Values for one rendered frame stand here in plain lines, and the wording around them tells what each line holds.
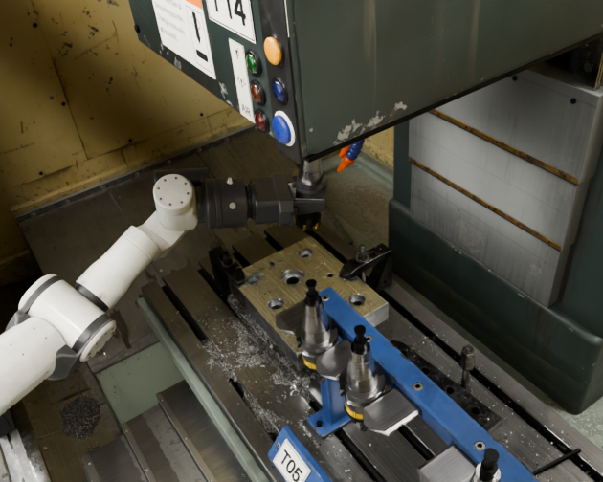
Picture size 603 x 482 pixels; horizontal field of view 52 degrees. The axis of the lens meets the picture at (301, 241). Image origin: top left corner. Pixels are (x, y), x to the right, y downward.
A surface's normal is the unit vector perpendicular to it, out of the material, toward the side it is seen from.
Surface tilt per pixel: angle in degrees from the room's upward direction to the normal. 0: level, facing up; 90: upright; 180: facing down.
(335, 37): 90
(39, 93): 90
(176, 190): 33
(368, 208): 0
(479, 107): 90
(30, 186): 90
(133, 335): 24
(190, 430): 7
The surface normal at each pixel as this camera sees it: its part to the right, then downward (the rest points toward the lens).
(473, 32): 0.55, 0.49
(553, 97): -0.83, 0.43
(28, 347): 0.51, -0.71
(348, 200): -0.09, -0.77
